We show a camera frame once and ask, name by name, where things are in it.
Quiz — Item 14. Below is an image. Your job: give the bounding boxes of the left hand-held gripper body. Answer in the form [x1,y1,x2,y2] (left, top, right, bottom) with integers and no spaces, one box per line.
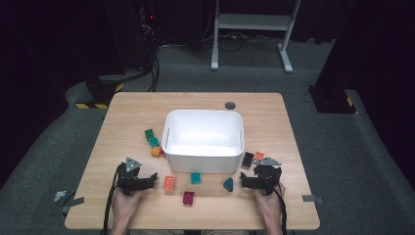
[116,157,145,197]

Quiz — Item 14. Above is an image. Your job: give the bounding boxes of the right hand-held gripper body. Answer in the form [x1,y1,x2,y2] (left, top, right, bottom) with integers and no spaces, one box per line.
[254,157,284,197]

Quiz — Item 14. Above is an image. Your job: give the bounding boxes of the light orange toy brick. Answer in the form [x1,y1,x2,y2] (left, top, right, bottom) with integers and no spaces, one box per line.
[162,175,176,192]

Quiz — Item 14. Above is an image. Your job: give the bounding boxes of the dark blue sloped toy brick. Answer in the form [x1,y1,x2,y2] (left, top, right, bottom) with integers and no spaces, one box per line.
[223,176,235,193]

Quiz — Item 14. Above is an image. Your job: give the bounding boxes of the magenta toy brick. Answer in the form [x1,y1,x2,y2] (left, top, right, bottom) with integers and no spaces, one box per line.
[182,191,196,207]

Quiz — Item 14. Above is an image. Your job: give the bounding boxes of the white plastic bin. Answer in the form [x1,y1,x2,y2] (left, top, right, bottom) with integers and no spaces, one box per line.
[161,109,246,174]

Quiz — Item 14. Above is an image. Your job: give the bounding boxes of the person's left hand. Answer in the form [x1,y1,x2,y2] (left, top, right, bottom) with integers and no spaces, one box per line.
[112,188,147,226]

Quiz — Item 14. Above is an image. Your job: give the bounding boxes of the person's right hand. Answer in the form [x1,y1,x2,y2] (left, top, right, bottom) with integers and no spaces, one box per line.
[254,181,287,226]

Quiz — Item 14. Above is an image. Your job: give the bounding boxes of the grey tape strip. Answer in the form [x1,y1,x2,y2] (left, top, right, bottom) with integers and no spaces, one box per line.
[301,194,324,206]
[61,196,85,215]

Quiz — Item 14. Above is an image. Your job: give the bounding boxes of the black stand base striped edge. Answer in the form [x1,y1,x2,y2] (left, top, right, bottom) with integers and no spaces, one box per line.
[75,73,125,111]

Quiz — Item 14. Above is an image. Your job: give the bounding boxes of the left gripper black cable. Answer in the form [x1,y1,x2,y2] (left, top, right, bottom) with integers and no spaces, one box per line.
[103,164,121,235]

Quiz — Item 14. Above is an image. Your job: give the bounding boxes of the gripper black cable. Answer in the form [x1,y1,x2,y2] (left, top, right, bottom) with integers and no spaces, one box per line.
[103,164,121,235]
[257,174,289,235]

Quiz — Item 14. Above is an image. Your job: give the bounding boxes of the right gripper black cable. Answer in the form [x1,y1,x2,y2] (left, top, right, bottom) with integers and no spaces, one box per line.
[257,174,289,235]

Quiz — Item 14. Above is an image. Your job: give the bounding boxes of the black hanging cable bundle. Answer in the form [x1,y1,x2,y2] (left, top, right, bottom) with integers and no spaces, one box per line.
[138,0,161,93]

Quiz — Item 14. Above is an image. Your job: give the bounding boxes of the black floor cables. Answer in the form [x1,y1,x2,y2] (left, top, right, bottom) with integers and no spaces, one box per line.
[200,31,283,53]

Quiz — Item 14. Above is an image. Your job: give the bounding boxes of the white metal table frame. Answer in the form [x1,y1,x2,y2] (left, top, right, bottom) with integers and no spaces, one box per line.
[210,0,301,74]

